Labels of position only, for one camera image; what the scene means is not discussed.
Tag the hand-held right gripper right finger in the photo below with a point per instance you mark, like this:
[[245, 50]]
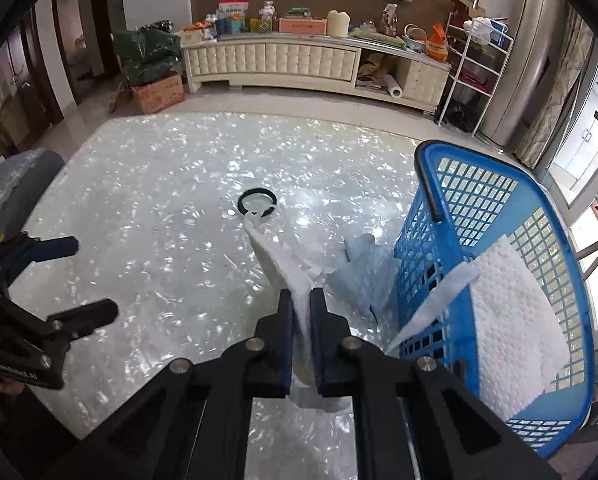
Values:
[[316, 355]]

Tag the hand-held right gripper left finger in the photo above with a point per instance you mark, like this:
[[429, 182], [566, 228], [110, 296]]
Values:
[[285, 360]]

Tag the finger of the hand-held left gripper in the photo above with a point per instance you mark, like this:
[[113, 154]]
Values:
[[89, 312], [54, 249]]

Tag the light blue cloth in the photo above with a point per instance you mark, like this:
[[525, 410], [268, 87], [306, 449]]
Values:
[[364, 280]]

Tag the white fluffy towel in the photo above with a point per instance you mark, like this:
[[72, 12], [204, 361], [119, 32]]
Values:
[[279, 265]]

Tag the white textured cloth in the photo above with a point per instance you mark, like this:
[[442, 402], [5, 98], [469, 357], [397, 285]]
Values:
[[509, 320]]

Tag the blue plastic basket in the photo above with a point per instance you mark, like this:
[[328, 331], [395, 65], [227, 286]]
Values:
[[585, 340]]

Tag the person's left hand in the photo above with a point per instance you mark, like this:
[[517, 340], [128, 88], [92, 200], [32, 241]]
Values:
[[10, 388]]

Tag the dark wooden door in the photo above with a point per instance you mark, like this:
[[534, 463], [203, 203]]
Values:
[[34, 75]]

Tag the cardboard box with red print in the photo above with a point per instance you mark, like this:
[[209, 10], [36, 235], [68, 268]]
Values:
[[159, 94]]

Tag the green plastic bag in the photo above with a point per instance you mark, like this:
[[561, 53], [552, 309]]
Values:
[[146, 52]]

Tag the white paper roll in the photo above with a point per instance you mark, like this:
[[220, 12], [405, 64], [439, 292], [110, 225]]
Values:
[[393, 87]]

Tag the cream tv cabinet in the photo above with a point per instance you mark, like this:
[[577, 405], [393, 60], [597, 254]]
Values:
[[279, 60]]

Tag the white snack bag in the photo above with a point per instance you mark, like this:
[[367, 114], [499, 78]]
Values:
[[233, 10]]

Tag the clothes drying rack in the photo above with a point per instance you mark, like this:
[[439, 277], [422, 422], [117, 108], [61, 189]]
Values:
[[596, 247]]

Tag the white metal rack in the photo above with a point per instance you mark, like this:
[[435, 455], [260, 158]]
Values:
[[494, 87]]

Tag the green folded cloth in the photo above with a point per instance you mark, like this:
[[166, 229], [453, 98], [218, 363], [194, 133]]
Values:
[[374, 37]]

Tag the small wicker basket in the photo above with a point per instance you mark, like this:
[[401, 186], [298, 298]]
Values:
[[416, 42]]

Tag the pink box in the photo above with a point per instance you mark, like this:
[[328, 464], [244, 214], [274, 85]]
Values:
[[303, 25]]

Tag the cream plastic jug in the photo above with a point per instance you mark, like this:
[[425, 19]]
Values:
[[338, 24]]

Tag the orange plastic container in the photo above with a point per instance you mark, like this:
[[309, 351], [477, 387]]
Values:
[[436, 45]]

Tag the patterned bottle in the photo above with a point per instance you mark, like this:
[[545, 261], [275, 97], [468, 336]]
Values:
[[390, 20]]

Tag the glass balcony door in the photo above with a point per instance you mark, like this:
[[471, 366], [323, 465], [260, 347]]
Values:
[[594, 135]]

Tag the standing air conditioner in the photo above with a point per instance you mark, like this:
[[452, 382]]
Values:
[[524, 60]]

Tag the white plastic bag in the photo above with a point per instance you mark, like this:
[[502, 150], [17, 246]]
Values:
[[479, 30]]

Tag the patterned curtain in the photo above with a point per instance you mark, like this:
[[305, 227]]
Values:
[[564, 85]]

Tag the open cardboard box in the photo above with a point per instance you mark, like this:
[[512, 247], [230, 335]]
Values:
[[461, 7]]

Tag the dark wooden door frame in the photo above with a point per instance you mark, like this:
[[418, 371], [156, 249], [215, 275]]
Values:
[[98, 10]]

